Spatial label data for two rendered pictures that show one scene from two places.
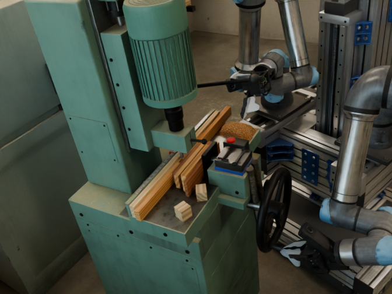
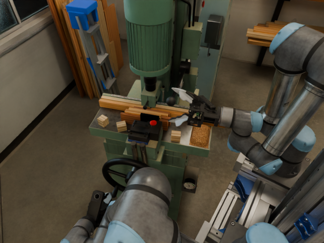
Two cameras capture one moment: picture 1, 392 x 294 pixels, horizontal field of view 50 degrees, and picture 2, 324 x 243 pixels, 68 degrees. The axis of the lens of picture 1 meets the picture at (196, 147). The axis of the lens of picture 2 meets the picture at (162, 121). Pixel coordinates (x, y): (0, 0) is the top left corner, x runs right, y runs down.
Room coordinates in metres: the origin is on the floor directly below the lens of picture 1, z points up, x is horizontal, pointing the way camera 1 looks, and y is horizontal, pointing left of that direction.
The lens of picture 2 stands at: (0.91, -0.81, 1.77)
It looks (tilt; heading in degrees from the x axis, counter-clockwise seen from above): 46 degrees down; 68
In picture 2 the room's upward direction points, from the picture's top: 1 degrees clockwise
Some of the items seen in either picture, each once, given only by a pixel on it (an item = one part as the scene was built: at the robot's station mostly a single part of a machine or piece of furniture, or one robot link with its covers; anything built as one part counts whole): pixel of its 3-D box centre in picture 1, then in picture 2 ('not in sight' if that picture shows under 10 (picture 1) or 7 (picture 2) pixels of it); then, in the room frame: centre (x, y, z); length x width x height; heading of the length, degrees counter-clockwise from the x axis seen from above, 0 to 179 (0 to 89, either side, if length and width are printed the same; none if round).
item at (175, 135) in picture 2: not in sight; (175, 136); (1.25, -0.15, 0.92); 0.04 x 0.03 x 0.04; 152
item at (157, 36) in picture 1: (162, 49); (149, 32); (1.19, 0.05, 1.35); 0.18 x 0.18 x 0.31
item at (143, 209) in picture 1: (189, 155); (160, 113); (1.23, 0.03, 0.92); 0.67 x 0.02 x 0.04; 146
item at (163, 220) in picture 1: (214, 177); (150, 133); (1.15, -0.05, 0.87); 0.61 x 0.30 x 0.06; 146
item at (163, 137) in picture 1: (174, 137); (152, 93); (1.21, 0.07, 1.02); 0.14 x 0.07 x 0.09; 56
